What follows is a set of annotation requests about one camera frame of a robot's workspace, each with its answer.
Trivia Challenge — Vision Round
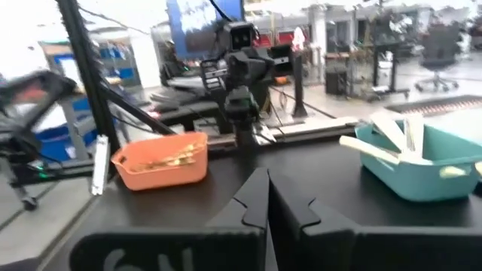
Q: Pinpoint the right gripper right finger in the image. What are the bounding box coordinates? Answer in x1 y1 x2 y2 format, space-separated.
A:
269 169 482 271

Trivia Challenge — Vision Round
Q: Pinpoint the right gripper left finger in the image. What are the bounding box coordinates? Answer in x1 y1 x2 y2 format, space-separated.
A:
69 168 270 271

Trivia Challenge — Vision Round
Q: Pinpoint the black pole stand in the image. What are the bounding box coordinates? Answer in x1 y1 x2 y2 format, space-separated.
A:
291 52 309 118

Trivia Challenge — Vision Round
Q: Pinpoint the large blue display screen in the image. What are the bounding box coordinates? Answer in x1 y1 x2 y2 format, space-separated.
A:
165 0 246 61

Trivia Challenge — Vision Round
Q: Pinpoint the black computer tower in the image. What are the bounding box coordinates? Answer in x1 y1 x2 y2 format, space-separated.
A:
325 69 349 96

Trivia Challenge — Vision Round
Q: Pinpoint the orange plastic bin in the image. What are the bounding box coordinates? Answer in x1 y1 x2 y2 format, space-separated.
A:
111 131 209 192

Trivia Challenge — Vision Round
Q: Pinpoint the teal plastic bin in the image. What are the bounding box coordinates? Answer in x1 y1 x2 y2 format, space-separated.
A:
353 120 482 203

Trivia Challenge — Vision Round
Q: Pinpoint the black desk stand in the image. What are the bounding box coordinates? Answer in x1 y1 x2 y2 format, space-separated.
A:
367 39 412 101

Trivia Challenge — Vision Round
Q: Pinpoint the blue plastic crate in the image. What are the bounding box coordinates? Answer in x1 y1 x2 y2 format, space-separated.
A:
35 123 99 163

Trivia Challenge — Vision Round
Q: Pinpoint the black striped-edge floor mat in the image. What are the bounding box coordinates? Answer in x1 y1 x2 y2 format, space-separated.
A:
386 93 482 117

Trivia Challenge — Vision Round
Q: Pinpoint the black office chair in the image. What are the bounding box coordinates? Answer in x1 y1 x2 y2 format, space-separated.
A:
413 22 465 94

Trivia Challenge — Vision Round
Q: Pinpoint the white aluminium bracket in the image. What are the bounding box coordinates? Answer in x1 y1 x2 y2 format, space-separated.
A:
91 134 111 196

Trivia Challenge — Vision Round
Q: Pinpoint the black diagonal frame strut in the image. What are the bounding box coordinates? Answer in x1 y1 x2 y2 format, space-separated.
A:
56 0 122 152

